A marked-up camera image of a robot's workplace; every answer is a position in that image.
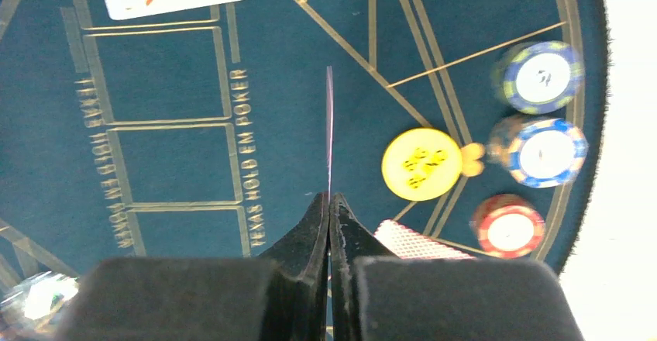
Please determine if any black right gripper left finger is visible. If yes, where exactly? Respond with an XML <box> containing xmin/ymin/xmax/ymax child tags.
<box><xmin>55</xmin><ymin>193</ymin><xmax>329</xmax><ymax>340</ymax></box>

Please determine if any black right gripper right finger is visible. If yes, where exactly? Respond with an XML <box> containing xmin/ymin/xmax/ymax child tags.
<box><xmin>329</xmin><ymin>194</ymin><xmax>583</xmax><ymax>340</ymax></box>

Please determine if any red backed card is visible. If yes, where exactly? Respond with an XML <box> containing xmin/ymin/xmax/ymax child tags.
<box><xmin>325</xmin><ymin>66</ymin><xmax>334</xmax><ymax>198</ymax></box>
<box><xmin>374</xmin><ymin>219</ymin><xmax>474</xmax><ymax>260</ymax></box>

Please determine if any yellow big blind button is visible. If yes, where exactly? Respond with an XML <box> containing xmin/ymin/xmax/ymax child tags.
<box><xmin>381</xmin><ymin>128</ymin><xmax>463</xmax><ymax>202</ymax></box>

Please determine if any red chip stack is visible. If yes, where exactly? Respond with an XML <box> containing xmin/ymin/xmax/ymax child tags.
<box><xmin>470</xmin><ymin>194</ymin><xmax>545</xmax><ymax>259</ymax></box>

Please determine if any blue yellow chip stack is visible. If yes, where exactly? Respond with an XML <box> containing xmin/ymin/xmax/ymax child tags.
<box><xmin>491</xmin><ymin>40</ymin><xmax>585</xmax><ymax>115</ymax></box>
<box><xmin>487</xmin><ymin>115</ymin><xmax>588</xmax><ymax>188</ymax></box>

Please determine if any round dark blue poker mat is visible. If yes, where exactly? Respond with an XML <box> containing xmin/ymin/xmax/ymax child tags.
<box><xmin>1</xmin><ymin>0</ymin><xmax>607</xmax><ymax>290</ymax></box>

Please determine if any clear dealer button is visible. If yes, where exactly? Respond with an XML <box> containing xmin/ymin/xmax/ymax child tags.
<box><xmin>1</xmin><ymin>271</ymin><xmax>79</xmax><ymax>340</ymax></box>

